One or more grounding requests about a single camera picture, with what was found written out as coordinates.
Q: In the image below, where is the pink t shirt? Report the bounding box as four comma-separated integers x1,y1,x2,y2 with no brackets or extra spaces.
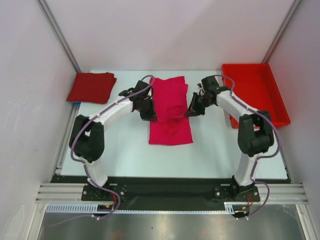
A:
148,76,193,146

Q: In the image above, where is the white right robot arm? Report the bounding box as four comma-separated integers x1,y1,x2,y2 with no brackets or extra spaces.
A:
184,74,275,201

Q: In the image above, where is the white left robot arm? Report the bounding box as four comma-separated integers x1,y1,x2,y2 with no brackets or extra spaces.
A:
69,75,158,200

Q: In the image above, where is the red plastic bin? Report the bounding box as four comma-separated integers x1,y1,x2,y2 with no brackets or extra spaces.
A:
221,63,291,129

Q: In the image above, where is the folded dark red shirt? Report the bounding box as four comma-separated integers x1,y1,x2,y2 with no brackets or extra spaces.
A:
66,72,117,104

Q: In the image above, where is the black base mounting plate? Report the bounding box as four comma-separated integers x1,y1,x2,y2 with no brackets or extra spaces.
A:
49,175,291,211

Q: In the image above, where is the right corner frame post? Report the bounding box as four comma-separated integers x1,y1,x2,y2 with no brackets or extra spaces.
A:
261,0,304,64

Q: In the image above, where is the corner frame post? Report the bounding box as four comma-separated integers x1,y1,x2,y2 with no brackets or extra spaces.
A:
261,0,304,64
36,0,81,73

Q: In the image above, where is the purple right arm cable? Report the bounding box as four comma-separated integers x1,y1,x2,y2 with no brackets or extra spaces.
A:
215,74,281,221

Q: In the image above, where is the grey slotted cable duct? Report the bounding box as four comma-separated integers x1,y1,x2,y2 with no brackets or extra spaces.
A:
46,203,114,214

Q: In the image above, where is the left corner frame post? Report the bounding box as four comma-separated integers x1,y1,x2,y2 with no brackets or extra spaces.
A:
36,0,81,73

